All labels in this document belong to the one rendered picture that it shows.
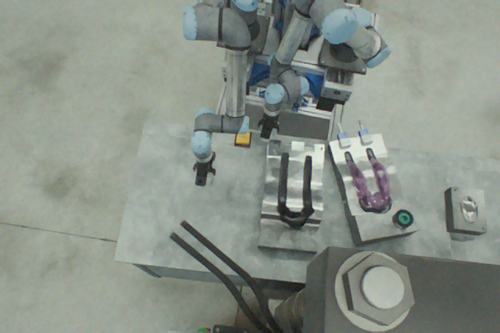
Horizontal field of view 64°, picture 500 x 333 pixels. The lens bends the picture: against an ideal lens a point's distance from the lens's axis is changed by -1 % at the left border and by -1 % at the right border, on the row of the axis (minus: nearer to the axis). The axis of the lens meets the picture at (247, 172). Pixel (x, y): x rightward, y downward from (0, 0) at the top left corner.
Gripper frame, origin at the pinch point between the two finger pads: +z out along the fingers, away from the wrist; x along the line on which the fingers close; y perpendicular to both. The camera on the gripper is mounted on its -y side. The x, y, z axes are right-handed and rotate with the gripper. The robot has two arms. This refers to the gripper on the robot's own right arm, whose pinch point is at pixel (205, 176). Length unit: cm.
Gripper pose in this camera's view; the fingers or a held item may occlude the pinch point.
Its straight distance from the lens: 189.8
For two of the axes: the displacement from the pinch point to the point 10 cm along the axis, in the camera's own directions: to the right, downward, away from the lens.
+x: -9.8, -2.1, 0.6
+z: -0.2, 3.6, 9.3
